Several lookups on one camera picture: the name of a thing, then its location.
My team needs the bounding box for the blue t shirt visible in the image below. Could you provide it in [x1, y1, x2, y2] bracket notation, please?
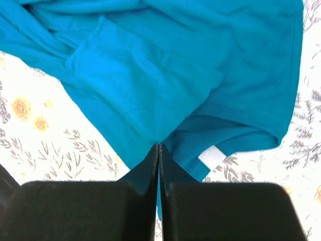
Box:
[0, 0, 305, 219]

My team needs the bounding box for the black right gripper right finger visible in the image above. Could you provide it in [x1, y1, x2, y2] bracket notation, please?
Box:
[159, 145, 305, 241]

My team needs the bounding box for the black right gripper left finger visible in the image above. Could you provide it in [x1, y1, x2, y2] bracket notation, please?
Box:
[1, 145, 158, 240]

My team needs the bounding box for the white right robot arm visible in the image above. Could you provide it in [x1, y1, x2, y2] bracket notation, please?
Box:
[1, 144, 305, 240]

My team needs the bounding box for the floral table mat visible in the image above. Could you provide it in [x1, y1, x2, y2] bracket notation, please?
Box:
[1, 1, 320, 240]

